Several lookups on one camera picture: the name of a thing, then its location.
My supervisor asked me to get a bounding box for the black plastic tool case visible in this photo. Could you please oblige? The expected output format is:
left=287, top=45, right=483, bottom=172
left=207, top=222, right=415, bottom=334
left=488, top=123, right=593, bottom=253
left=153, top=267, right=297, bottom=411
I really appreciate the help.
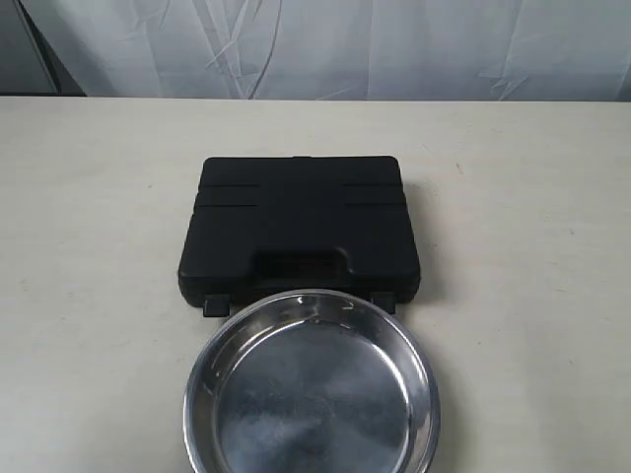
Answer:
left=177, top=156, right=421, bottom=317

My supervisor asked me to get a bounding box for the round stainless steel tray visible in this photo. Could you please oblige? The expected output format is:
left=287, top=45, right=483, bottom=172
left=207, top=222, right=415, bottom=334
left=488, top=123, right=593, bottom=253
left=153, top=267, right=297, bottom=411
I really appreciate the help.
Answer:
left=182, top=290, right=441, bottom=472

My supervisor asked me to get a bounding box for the white wrinkled backdrop curtain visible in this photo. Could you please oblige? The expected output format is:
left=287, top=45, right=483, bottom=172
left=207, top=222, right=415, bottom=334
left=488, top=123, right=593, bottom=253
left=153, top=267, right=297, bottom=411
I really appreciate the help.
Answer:
left=1, top=1, right=630, bottom=101

